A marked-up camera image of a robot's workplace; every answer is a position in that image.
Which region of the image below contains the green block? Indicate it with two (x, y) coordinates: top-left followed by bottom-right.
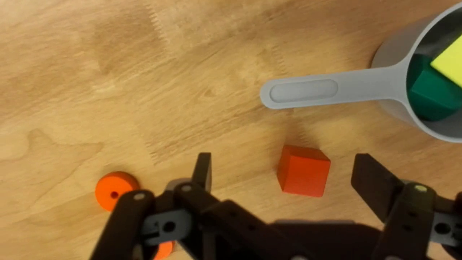
(406, 54), (462, 123)

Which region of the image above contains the orange block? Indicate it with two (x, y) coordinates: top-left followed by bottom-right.
(276, 143), (332, 198)

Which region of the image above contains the grey plastic measuring cup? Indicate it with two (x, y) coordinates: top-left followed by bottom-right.
(259, 2), (462, 145)

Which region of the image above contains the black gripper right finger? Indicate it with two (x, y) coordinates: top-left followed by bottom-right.
(350, 152), (462, 260)

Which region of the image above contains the yellow block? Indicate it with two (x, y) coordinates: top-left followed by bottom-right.
(429, 33), (462, 90)

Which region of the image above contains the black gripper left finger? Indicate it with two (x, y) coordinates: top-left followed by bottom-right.
(88, 152), (315, 260)

